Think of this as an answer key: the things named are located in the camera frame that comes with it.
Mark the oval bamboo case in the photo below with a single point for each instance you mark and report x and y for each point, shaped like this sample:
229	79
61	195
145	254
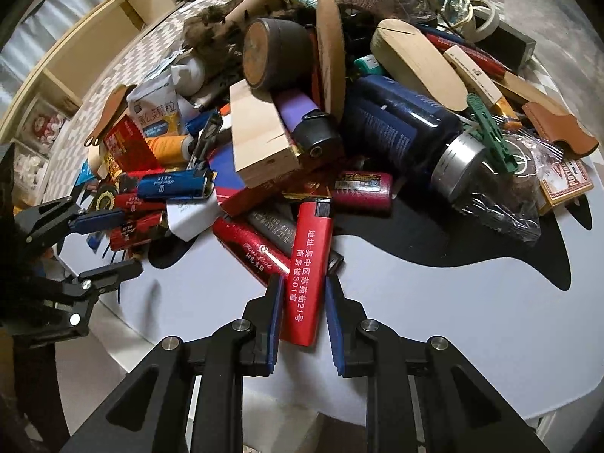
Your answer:
420	63

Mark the violet blue box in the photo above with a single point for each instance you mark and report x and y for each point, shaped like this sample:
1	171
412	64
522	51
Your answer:
224	165

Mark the grey curtain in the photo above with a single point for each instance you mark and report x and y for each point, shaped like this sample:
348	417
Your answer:
42	23

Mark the orange tube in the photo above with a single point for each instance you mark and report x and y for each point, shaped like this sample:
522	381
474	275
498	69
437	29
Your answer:
170	148

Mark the red foil packet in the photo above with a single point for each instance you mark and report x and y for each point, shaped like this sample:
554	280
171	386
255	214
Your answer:
125	144

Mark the black rectangular box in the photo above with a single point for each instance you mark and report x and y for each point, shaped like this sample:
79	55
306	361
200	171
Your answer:
512	45

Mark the playing card box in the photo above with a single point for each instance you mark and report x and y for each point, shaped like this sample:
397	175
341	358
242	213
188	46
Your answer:
564	186

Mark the clear bag of brown bands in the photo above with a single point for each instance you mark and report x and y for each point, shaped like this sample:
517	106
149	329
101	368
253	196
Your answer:
505	203

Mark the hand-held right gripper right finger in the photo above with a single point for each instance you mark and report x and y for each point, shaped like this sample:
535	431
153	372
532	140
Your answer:
334	330

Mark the light wooden block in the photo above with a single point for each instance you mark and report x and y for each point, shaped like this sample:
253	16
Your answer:
259	137

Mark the green clothes peg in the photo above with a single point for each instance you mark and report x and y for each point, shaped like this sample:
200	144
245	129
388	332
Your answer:
488	132

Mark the brown furry toy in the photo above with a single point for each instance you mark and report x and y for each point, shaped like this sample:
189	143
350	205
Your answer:
212	33

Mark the round dark tin wooden lid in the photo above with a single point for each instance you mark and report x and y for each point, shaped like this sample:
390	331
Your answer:
278	52

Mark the red lighter with white print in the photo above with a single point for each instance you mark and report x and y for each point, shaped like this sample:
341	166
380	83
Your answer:
306	264

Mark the brown leather sheath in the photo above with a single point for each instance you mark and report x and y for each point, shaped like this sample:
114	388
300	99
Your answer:
561	132
111	113

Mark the cardboard tube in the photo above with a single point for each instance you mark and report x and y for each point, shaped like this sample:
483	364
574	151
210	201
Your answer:
255	4

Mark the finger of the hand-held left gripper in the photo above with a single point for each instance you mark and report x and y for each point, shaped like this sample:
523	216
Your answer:
101	221
113	271

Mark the masking tape roll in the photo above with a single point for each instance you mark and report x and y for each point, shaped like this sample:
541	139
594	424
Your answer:
486	19

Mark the wooden bedside shelf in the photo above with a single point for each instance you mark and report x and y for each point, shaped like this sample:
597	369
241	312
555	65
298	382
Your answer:
94	42

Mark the narrow cream box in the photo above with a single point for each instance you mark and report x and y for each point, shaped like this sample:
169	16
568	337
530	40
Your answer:
472	73

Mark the small white box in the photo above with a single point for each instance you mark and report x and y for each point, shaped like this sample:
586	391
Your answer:
188	219

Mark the white printed pouch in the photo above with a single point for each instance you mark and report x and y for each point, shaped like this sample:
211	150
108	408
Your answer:
153	108

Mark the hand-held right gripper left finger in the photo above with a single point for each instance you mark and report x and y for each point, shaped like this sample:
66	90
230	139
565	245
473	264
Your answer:
274	325

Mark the clear box of trinkets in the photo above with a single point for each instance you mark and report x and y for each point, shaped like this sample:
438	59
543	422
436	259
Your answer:
45	122
28	167

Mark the flat tan wooden piece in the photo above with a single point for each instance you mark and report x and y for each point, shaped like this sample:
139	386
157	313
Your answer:
524	89

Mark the beige oval case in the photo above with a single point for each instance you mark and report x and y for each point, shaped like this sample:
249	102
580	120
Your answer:
96	160

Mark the pile of assorted lighters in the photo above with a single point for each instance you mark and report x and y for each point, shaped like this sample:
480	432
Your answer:
174	188

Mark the round wooden disc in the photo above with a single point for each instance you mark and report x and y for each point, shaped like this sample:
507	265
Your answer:
330	52

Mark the round black and gold tin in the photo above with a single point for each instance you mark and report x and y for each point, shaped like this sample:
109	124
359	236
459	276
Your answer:
104	198

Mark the dark blue bottle silver cap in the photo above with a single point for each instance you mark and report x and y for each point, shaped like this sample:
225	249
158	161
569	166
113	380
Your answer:
401	122

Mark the long red box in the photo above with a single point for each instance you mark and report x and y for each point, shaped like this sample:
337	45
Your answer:
476	54

